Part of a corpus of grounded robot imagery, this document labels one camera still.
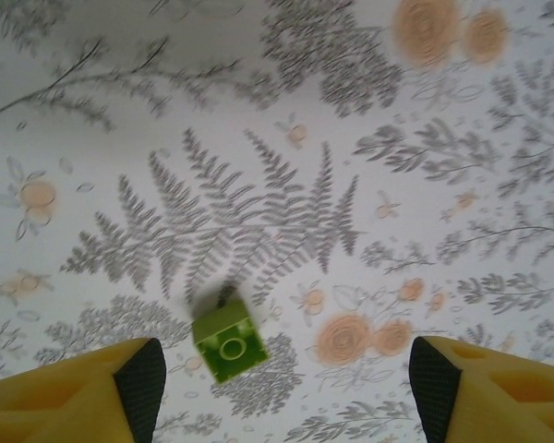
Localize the small green lego brick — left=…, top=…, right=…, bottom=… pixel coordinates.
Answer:
left=190, top=294, right=270, bottom=386

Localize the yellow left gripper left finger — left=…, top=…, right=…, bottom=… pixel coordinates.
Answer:
left=0, top=337, right=168, bottom=443

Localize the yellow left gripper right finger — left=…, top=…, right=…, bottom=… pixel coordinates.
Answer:
left=408, top=335, right=554, bottom=443

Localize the white floral print tablecloth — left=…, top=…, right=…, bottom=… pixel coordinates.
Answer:
left=0, top=0, right=554, bottom=443

